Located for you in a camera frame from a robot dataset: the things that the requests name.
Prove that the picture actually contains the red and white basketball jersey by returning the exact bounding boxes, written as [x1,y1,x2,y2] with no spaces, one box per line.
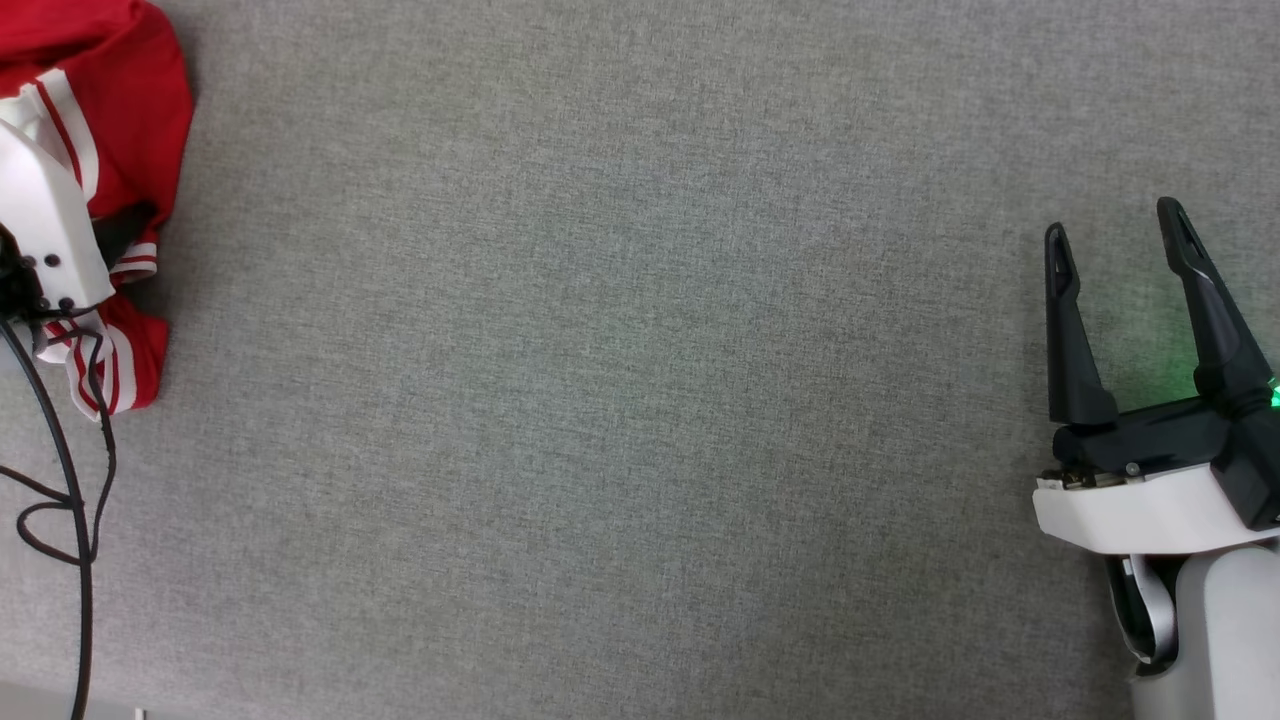
[0,0,196,422]

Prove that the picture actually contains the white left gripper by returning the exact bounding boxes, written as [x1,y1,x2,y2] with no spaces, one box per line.
[0,88,158,323]

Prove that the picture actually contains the thin black cable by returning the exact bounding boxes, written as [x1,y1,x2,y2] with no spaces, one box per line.
[0,335,119,568]

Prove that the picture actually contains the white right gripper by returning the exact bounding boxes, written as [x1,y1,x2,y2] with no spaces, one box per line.
[1032,197,1280,557]

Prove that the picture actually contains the thick black cable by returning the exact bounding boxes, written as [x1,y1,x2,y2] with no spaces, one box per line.
[0,315,96,720]

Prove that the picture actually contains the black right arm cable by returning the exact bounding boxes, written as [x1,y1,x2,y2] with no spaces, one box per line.
[1104,555,1179,669]

